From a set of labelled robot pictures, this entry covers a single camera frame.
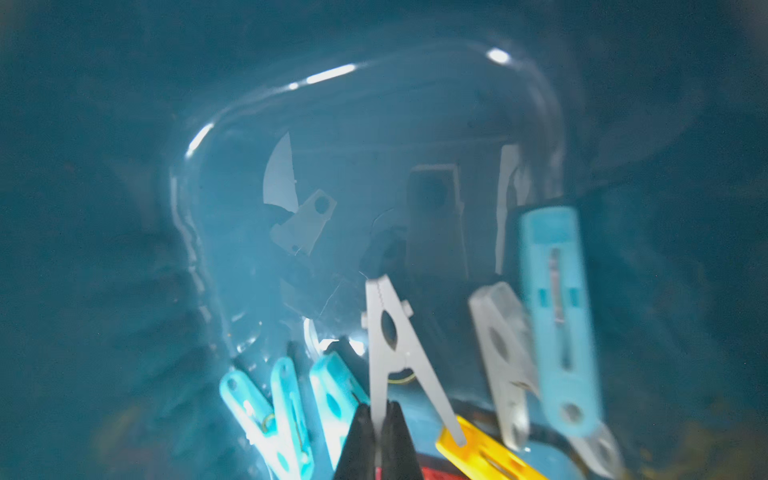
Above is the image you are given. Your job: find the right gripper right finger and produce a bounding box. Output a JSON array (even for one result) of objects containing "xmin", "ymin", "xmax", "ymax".
[{"xmin": 380, "ymin": 401, "xmax": 424, "ymax": 480}]

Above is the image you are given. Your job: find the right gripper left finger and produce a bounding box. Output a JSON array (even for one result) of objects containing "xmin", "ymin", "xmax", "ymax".
[{"xmin": 333, "ymin": 403, "xmax": 376, "ymax": 480}]

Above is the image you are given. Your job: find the teal clothespin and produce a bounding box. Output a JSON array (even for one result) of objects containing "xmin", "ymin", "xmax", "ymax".
[
  {"xmin": 219, "ymin": 352, "xmax": 370, "ymax": 479},
  {"xmin": 519, "ymin": 206, "xmax": 603, "ymax": 437}
]

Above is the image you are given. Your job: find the teal plastic storage box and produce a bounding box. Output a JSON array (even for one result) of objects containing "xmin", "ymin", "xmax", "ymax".
[{"xmin": 1, "ymin": 1, "xmax": 767, "ymax": 479}]

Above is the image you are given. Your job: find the red clothespin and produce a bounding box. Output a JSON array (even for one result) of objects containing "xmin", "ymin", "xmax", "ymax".
[{"xmin": 374, "ymin": 455, "xmax": 466, "ymax": 480}]

